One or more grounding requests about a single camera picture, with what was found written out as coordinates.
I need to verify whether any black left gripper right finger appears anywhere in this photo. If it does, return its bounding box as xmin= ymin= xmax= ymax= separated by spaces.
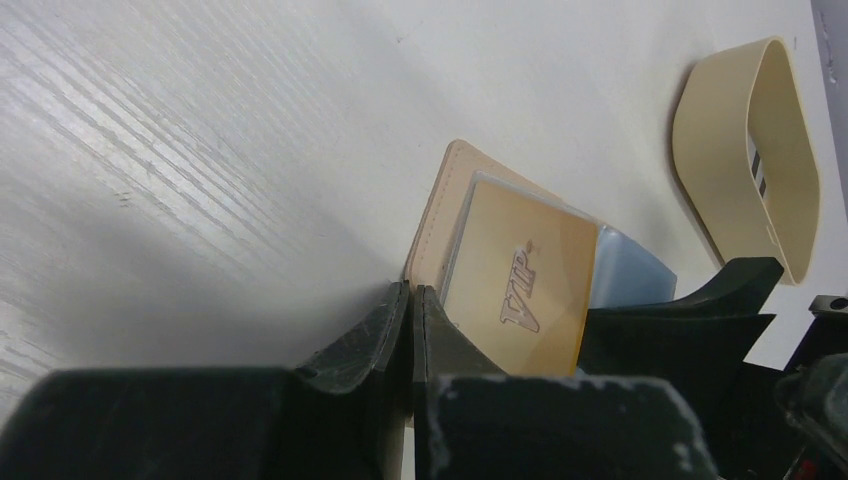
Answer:
xmin=411 ymin=286 xmax=718 ymax=479

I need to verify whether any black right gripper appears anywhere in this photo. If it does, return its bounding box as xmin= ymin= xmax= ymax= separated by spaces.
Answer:
xmin=578 ymin=257 xmax=847 ymax=479

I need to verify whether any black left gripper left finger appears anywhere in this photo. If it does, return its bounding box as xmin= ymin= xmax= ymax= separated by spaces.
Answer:
xmin=1 ymin=283 xmax=411 ymax=479

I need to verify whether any gold VIP card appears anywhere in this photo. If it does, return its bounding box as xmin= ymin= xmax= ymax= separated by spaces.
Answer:
xmin=443 ymin=180 xmax=599 ymax=376

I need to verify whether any grey card with black stripe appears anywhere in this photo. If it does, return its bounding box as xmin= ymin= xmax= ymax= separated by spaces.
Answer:
xmin=747 ymin=135 xmax=767 ymax=200

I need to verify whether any beige oval plastic tray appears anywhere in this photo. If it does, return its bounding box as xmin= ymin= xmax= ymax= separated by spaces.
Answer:
xmin=672 ymin=36 xmax=821 ymax=285

